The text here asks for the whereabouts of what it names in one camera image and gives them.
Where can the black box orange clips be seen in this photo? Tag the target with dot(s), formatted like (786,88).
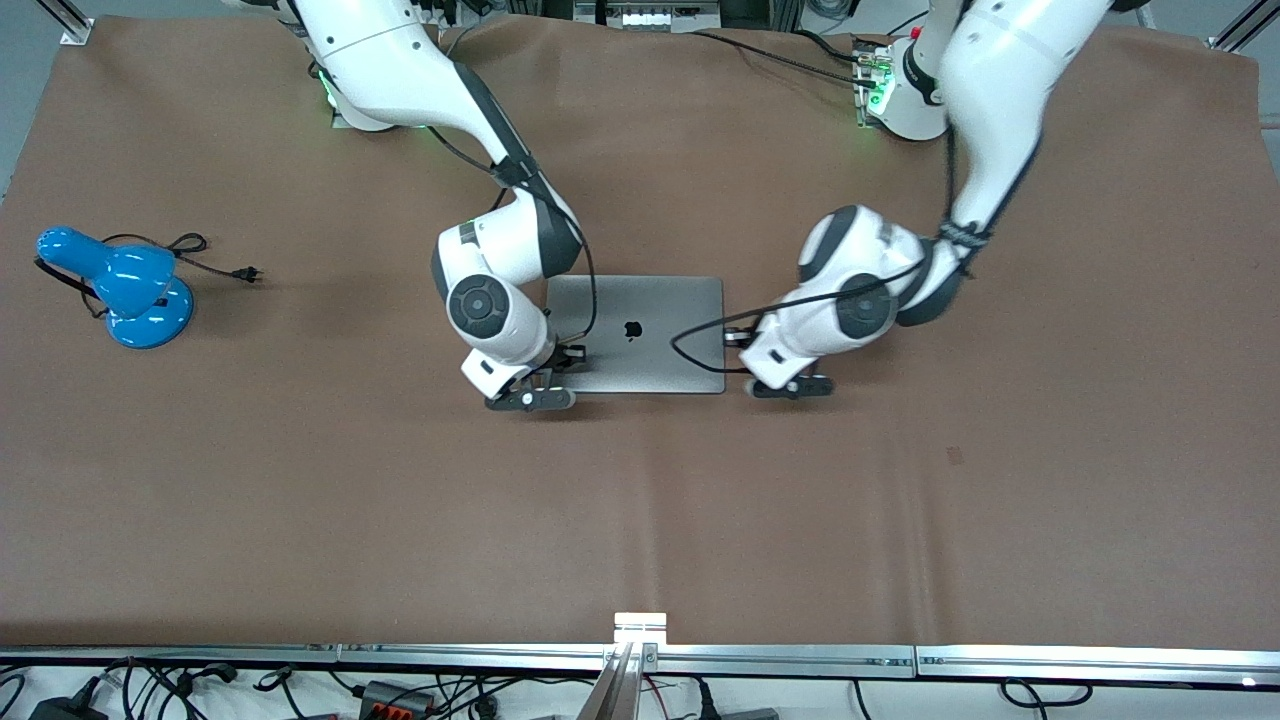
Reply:
(398,697)

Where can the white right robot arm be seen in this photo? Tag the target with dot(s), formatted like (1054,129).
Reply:
(380,60)

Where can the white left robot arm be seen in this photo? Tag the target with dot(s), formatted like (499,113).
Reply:
(1000,60)

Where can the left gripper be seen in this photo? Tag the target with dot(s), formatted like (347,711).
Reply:
(741,338)

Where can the grey control box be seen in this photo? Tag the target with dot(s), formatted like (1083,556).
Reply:
(650,14)

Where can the blue desk lamp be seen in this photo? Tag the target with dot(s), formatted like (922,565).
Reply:
(130,280)

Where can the silver grey laptop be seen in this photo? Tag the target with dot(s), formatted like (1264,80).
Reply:
(650,350)

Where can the brown table mat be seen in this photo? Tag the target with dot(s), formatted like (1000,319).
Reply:
(640,520)

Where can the aluminium table edge rail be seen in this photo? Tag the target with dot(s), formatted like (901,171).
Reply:
(170,653)
(470,657)
(1100,664)
(790,660)

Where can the aluminium frame corner post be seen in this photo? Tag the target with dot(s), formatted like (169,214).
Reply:
(68,22)
(1245,22)

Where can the aluminium profile beam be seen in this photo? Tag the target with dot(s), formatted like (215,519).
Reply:
(620,690)

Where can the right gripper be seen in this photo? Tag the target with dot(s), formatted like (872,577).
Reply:
(568,357)

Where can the black power adapter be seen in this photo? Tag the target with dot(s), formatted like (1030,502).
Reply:
(65,708)

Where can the shiny silver bracket plate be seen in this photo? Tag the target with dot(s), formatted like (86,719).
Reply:
(640,627)

